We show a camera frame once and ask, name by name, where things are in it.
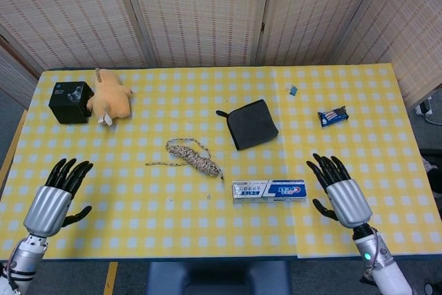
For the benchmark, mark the white power adapter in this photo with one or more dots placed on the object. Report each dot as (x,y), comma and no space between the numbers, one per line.
(425,105)

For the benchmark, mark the blue binder clip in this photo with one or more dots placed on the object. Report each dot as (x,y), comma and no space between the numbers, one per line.
(293,91)

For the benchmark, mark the orange plush toy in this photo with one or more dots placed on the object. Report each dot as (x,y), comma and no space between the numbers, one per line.
(110,98)

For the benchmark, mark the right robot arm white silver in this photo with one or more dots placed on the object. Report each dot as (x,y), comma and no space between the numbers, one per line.
(383,271)

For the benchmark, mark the yellow white checked tablecloth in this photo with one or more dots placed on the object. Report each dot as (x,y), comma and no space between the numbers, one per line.
(172,226)

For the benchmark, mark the blue toothpaste carton box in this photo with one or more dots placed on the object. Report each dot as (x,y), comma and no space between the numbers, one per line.
(269,191)

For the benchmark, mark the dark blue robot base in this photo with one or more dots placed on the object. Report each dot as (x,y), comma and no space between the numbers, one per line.
(217,279)

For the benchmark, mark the blue snack packet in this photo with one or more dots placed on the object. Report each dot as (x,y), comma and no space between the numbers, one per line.
(331,117)

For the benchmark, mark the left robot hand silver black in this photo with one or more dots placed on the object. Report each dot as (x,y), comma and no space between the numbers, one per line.
(48,208)

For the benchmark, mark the dark grey folded cloth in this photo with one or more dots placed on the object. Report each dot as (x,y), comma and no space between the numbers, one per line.
(250,124)

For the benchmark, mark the black cardboard box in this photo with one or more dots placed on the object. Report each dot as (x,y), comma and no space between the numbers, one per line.
(67,105)

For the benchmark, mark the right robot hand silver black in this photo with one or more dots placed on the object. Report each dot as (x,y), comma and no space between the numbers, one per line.
(348,201)

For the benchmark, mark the woven bamboo screen panel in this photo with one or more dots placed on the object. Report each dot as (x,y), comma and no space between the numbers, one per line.
(317,15)
(200,15)
(414,32)
(69,15)
(14,77)

